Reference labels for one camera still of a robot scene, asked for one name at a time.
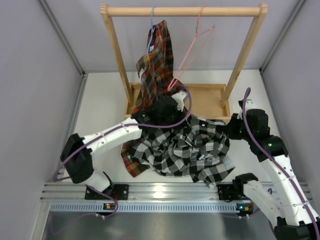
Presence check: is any pink wire hanger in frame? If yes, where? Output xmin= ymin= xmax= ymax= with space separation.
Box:
xmin=166 ymin=6 xmax=216 ymax=91

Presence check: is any brown red plaid shirt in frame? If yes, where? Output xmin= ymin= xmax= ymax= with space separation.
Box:
xmin=120 ymin=20 xmax=190 ymax=178

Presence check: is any aluminium mounting rail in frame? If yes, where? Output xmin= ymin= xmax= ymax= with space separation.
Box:
xmin=40 ymin=182 xmax=222 ymax=203

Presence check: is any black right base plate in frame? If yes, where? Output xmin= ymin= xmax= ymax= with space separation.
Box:
xmin=217 ymin=183 xmax=249 ymax=203

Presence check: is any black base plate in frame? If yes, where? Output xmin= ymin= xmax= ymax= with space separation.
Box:
xmin=84 ymin=184 xmax=129 ymax=200
xmin=217 ymin=183 xmax=249 ymax=203

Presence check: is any blue wire hanger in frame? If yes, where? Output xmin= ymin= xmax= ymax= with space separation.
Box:
xmin=146 ymin=5 xmax=156 ymax=53

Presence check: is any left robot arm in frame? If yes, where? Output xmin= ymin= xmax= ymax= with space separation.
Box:
xmin=60 ymin=91 xmax=188 ymax=200

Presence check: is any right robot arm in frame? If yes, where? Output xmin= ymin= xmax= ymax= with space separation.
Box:
xmin=226 ymin=99 xmax=320 ymax=240

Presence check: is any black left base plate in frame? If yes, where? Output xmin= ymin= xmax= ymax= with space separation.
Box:
xmin=84 ymin=184 xmax=129 ymax=200

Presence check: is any black white checkered shirt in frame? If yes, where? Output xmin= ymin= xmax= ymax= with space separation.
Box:
xmin=121 ymin=115 xmax=235 ymax=188

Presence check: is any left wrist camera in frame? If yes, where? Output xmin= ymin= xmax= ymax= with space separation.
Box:
xmin=171 ymin=90 xmax=188 ymax=112

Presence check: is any grey slotted cable duct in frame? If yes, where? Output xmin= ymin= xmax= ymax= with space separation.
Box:
xmin=50 ymin=201 xmax=245 ymax=214

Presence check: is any wooden clothes rack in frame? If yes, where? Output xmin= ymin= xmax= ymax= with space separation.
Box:
xmin=100 ymin=3 xmax=268 ymax=122

